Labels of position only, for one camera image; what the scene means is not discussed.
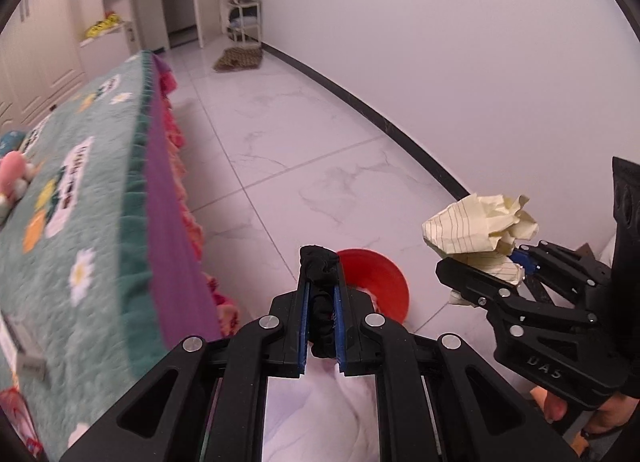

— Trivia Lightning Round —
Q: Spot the yellow plush toy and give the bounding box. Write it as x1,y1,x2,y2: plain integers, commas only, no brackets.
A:
84,14,122,38

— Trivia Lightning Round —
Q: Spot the red plastic bin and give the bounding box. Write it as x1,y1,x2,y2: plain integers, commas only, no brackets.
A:
336,248,411,325

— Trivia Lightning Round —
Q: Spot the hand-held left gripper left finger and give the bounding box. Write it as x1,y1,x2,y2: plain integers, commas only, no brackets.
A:
60,284,313,462

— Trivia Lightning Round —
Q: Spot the purple bed sheet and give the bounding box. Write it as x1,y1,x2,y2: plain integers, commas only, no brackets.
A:
140,87,223,383

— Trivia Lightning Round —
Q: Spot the person's right hand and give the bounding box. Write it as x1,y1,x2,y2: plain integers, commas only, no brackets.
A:
531,387,640,454

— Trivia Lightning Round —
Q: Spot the translucent red plastic bag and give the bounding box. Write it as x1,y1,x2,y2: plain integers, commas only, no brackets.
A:
0,387,43,458

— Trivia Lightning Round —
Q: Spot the white plastic bag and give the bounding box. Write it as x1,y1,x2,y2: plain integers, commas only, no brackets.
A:
260,359,381,462

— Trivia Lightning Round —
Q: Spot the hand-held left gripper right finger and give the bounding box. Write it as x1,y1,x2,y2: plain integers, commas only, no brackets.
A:
332,284,573,462

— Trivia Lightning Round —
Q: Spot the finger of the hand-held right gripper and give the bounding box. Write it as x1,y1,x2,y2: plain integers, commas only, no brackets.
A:
436,257,598,338
511,241,612,310

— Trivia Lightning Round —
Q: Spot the green floral bed blanket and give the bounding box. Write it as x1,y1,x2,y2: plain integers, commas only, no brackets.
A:
0,51,161,462

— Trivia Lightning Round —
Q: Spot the pink frilled bed skirt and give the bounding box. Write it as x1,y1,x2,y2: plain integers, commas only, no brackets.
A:
152,54,241,338

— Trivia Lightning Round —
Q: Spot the yellow lined paper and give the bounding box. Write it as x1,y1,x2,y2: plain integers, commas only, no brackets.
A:
421,193,540,288

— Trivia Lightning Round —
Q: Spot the black cloth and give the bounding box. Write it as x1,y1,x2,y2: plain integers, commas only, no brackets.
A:
299,243,342,360

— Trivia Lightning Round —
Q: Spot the white and pink plush toy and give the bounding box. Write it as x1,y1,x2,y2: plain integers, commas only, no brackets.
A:
0,151,37,223

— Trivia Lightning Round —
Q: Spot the brown woven mat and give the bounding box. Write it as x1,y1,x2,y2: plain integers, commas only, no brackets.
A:
213,44,264,73

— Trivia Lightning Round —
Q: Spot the white cardboard box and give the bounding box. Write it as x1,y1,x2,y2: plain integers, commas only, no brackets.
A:
0,314,48,383

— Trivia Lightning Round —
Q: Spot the blue bow-print quilt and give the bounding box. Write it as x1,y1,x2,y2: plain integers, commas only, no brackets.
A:
0,131,26,155

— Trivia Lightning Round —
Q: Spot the white storage rack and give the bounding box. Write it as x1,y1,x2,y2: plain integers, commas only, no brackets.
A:
222,0,262,43

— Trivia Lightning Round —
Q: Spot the white wardrobe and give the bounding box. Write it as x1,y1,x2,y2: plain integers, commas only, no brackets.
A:
0,0,138,128

